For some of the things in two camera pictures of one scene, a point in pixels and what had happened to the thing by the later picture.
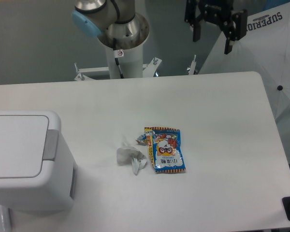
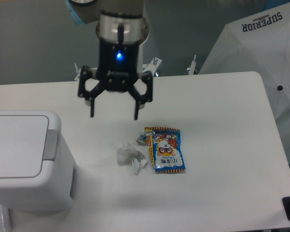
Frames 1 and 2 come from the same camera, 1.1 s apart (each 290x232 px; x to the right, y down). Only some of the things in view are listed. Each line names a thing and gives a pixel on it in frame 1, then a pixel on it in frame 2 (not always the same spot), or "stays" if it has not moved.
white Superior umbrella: [270, 49] stays
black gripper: [218, 12] -> [119, 68]
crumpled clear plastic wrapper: [126, 156] stays
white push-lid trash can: [32, 167] stays
